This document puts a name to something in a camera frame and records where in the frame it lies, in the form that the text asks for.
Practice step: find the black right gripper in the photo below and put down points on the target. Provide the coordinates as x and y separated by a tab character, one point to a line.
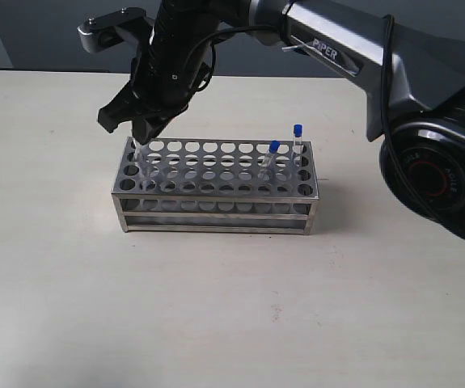
176	58

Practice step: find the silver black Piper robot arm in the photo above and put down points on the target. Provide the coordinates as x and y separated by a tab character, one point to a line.
414	82

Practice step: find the stainless steel test tube rack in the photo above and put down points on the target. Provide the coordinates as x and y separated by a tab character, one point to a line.
207	185

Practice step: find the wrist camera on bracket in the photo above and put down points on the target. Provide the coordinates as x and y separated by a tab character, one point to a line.
130	25

